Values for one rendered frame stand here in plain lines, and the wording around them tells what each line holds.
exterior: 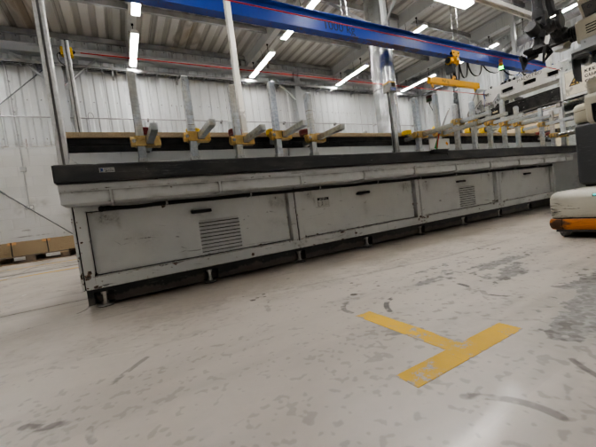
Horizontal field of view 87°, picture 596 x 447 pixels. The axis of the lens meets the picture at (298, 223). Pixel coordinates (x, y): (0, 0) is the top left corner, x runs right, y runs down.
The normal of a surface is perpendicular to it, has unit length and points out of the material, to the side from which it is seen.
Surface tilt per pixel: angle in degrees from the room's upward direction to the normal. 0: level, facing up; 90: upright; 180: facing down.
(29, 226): 90
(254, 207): 90
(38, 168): 90
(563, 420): 0
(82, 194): 90
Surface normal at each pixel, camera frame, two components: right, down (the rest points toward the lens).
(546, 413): -0.13, -0.99
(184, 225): 0.47, -0.01
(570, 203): -0.87, 0.14
